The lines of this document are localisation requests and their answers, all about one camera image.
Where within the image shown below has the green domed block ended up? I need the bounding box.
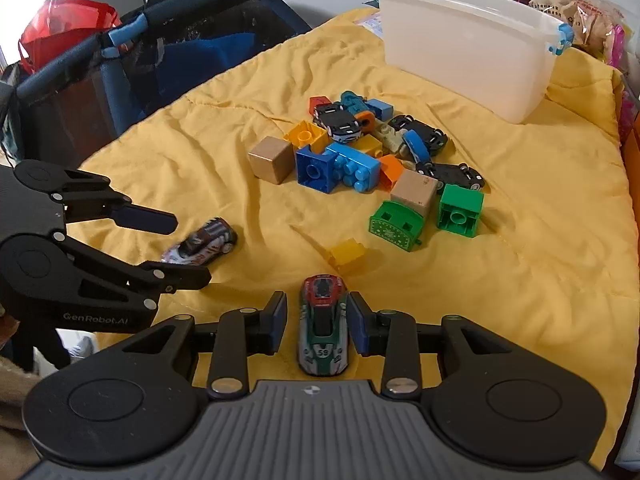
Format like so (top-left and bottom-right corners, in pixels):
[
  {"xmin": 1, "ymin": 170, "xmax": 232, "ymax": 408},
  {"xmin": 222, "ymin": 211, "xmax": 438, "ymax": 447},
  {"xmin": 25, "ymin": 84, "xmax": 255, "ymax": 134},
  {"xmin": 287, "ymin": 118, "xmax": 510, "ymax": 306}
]
[{"xmin": 369, "ymin": 200, "xmax": 425, "ymax": 253}]

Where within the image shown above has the silver toy car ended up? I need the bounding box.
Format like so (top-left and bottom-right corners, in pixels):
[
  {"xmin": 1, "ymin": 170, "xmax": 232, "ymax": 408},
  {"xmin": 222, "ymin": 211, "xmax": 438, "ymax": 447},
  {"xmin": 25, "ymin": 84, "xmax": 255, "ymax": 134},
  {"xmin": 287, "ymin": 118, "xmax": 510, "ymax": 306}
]
[{"xmin": 161, "ymin": 217, "xmax": 237, "ymax": 265}]

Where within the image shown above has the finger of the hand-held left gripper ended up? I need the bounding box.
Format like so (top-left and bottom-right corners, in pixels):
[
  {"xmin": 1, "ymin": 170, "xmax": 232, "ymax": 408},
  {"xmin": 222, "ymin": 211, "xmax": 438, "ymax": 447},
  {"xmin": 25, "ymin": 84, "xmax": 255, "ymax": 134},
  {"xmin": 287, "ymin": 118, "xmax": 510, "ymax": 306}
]
[
  {"xmin": 62, "ymin": 236, "xmax": 212, "ymax": 314},
  {"xmin": 50, "ymin": 169, "xmax": 179, "ymax": 235}
]

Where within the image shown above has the yellow blanket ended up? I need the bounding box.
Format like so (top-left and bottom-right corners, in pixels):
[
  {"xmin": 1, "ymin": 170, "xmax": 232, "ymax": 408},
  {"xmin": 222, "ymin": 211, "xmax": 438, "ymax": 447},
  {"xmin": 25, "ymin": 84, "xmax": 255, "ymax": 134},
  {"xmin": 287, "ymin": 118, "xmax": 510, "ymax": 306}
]
[{"xmin": 65, "ymin": 7, "xmax": 632, "ymax": 471}]

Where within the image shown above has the dark blue mesh playpen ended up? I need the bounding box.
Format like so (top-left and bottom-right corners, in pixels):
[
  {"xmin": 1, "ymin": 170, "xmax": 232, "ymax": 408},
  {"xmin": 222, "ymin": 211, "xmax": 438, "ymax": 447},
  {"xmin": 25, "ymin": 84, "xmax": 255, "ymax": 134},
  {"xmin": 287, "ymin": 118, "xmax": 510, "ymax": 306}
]
[{"xmin": 0, "ymin": 0, "xmax": 313, "ymax": 171}]

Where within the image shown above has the orange ribbed block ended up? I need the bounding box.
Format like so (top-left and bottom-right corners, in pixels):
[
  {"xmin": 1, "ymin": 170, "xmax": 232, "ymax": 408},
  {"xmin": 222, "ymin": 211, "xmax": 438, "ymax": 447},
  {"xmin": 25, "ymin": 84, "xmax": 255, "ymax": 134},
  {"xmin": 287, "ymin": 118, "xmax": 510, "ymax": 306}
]
[{"xmin": 377, "ymin": 154, "xmax": 404, "ymax": 192}]

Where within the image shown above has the pink packaging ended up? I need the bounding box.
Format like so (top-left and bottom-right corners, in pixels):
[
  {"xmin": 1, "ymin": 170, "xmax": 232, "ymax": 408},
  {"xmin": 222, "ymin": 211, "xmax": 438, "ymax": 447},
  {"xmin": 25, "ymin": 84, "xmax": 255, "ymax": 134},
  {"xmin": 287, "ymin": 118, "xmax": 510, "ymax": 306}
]
[{"xmin": 606, "ymin": 24, "xmax": 640, "ymax": 142}]

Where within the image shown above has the orange-yellow hollow block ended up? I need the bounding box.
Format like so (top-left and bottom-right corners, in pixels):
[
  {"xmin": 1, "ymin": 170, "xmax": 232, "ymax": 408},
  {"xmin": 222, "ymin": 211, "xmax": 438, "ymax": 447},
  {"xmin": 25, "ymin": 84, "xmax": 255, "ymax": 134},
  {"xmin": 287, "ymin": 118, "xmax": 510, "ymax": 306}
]
[{"xmin": 283, "ymin": 121, "xmax": 329, "ymax": 154}]

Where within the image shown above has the green square block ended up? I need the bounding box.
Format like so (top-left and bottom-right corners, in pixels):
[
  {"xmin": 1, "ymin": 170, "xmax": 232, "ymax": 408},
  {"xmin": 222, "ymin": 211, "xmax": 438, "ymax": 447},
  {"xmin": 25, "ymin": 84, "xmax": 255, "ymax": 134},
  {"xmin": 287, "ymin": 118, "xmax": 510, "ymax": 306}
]
[{"xmin": 436, "ymin": 183, "xmax": 485, "ymax": 237}]

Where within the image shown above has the small blue block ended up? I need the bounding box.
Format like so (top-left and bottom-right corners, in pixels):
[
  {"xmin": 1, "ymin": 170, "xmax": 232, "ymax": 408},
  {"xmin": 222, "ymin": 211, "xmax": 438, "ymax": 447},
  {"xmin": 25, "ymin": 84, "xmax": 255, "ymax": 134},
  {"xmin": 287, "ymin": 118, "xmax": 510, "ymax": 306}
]
[{"xmin": 367, "ymin": 99, "xmax": 394, "ymax": 122}]

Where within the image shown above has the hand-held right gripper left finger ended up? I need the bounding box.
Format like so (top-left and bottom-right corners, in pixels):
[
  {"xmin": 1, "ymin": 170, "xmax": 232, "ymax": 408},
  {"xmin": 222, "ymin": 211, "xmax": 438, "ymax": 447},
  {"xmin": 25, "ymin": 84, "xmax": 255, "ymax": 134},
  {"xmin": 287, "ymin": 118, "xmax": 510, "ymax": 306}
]
[{"xmin": 117, "ymin": 291, "xmax": 289, "ymax": 402}]

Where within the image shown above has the white plastic storage bin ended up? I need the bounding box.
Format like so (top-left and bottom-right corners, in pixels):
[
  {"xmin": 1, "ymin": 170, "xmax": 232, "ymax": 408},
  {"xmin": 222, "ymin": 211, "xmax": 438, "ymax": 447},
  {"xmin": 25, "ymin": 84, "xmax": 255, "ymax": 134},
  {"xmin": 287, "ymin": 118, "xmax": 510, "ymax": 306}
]
[{"xmin": 368, "ymin": 0, "xmax": 574, "ymax": 125}]

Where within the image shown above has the green and red toy car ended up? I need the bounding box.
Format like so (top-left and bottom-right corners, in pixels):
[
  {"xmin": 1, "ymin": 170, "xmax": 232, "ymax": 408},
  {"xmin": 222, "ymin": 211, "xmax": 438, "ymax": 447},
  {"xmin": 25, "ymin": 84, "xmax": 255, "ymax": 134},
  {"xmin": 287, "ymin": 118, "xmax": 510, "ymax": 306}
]
[{"xmin": 298, "ymin": 274, "xmax": 349, "ymax": 377}]

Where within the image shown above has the dark blue square block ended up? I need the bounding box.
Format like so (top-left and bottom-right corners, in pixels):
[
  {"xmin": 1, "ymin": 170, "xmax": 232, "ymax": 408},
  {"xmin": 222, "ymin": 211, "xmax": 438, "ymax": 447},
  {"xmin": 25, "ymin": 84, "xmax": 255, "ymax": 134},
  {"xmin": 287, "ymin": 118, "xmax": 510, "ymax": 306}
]
[{"xmin": 296, "ymin": 143, "xmax": 337, "ymax": 194}]

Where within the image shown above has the small yellow block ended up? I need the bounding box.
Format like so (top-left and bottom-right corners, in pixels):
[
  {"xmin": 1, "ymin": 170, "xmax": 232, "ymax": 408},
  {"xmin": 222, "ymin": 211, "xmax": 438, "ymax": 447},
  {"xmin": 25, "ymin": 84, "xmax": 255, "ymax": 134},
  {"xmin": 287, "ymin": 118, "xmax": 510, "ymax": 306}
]
[{"xmin": 327, "ymin": 240, "xmax": 369, "ymax": 274}]

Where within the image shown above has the clear bag of snacks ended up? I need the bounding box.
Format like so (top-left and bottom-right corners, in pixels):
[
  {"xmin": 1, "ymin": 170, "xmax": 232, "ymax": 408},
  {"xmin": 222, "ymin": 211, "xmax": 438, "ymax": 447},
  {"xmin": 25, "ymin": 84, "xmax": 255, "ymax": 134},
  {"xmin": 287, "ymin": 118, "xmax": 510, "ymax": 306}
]
[{"xmin": 529, "ymin": 0, "xmax": 627, "ymax": 56}]

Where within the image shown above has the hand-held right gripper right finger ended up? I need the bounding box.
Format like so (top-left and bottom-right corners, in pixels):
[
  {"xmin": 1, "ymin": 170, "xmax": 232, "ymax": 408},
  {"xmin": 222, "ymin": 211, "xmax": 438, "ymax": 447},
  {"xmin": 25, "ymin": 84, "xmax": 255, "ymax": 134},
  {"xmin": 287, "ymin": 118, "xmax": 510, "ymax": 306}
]
[{"xmin": 347, "ymin": 291, "xmax": 518, "ymax": 402}]

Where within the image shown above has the red plastic bag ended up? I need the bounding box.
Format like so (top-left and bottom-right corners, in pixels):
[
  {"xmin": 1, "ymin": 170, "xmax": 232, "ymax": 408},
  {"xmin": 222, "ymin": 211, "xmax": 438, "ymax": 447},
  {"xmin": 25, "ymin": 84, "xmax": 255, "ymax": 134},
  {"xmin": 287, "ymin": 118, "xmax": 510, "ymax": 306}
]
[{"xmin": 19, "ymin": 0, "xmax": 122, "ymax": 74}]

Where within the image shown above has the white paper packet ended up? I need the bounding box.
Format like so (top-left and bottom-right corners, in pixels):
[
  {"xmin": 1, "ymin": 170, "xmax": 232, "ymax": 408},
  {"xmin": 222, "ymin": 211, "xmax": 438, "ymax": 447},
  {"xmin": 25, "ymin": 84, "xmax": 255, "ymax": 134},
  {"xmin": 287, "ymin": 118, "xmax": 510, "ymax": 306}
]
[{"xmin": 356, "ymin": 10, "xmax": 386, "ymax": 37}]

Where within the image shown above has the grey-green toy tank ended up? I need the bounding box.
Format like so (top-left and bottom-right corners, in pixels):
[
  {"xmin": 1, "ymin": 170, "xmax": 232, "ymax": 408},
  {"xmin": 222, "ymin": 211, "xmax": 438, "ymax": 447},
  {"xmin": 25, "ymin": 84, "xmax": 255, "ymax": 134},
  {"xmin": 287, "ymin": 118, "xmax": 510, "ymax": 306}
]
[{"xmin": 372, "ymin": 122, "xmax": 416, "ymax": 162}]

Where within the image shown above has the black and white toy car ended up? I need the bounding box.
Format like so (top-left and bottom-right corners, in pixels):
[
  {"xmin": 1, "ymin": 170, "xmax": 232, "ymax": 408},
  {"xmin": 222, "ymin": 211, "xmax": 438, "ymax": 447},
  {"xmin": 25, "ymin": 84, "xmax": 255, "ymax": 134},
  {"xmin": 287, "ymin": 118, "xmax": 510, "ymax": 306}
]
[{"xmin": 312, "ymin": 102, "xmax": 362, "ymax": 144}]

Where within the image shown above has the wooden cube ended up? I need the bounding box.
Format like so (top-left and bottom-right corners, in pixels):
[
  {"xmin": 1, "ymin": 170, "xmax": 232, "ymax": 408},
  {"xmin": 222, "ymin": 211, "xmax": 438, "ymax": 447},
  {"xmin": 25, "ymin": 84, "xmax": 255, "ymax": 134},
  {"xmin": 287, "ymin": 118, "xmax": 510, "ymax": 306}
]
[
  {"xmin": 390, "ymin": 169, "xmax": 439, "ymax": 220},
  {"xmin": 248, "ymin": 136, "xmax": 294, "ymax": 184}
]

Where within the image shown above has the light blue studded block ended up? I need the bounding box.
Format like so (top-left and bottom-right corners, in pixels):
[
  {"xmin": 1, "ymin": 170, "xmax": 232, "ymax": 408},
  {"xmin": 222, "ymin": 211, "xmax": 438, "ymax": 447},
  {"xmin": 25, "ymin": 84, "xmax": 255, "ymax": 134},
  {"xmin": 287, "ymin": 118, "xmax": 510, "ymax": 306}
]
[{"xmin": 326, "ymin": 142, "xmax": 382, "ymax": 194}]

